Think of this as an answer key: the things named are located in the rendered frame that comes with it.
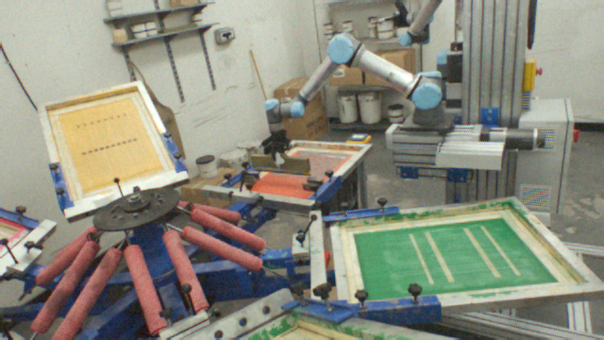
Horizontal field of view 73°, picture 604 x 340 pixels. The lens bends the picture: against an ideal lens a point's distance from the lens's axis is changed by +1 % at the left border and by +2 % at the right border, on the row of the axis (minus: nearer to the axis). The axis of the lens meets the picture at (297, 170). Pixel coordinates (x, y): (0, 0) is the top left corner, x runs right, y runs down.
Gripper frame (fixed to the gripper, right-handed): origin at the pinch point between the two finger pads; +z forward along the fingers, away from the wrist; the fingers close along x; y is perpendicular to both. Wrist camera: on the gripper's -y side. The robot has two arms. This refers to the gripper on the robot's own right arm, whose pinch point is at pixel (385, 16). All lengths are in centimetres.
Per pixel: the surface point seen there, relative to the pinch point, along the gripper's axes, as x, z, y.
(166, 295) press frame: -202, -72, 39
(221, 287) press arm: -184, -72, 51
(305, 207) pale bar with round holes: -134, -63, 47
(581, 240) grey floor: 51, -103, 176
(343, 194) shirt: -90, -33, 77
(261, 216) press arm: -144, -36, 57
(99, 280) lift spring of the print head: -216, -75, 19
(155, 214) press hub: -193, -69, 11
